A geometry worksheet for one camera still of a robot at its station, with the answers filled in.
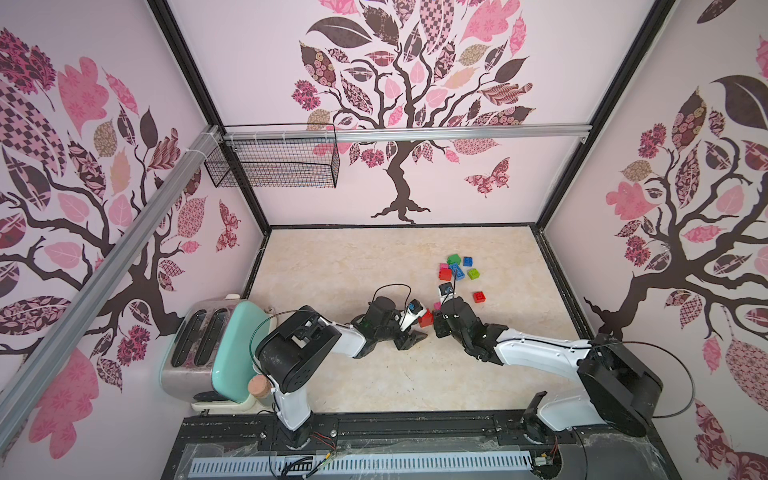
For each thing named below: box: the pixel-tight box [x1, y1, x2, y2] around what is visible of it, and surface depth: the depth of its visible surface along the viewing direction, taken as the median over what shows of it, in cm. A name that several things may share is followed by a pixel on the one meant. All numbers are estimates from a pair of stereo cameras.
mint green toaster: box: [159, 294, 270, 412], surface depth 72 cm
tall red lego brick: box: [439, 268, 453, 281], surface depth 108 cm
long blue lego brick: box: [450, 263, 465, 281], surface depth 107 cm
